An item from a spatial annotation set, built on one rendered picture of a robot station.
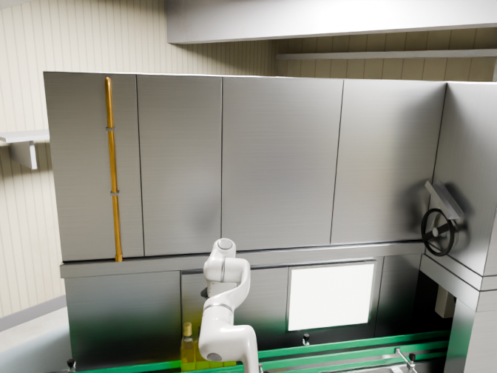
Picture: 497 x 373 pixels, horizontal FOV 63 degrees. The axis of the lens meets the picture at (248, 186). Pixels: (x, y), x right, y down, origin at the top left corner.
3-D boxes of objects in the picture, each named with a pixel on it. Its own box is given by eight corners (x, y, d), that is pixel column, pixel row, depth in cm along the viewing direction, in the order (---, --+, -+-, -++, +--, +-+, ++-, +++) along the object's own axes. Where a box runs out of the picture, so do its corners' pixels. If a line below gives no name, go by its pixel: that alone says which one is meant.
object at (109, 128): (123, 258, 167) (112, 77, 148) (123, 261, 164) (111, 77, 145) (115, 259, 166) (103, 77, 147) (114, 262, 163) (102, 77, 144)
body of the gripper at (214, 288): (236, 262, 140) (234, 284, 147) (206, 263, 138) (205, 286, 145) (239, 278, 134) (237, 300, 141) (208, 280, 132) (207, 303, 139)
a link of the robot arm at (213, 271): (234, 271, 120) (203, 268, 120) (232, 294, 126) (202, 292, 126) (237, 236, 132) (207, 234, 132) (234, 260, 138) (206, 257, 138)
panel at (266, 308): (367, 321, 200) (374, 257, 191) (370, 325, 197) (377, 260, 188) (183, 340, 182) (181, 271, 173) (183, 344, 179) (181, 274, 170)
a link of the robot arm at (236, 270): (202, 324, 113) (209, 269, 130) (248, 327, 113) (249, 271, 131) (203, 304, 108) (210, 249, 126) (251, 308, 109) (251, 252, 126)
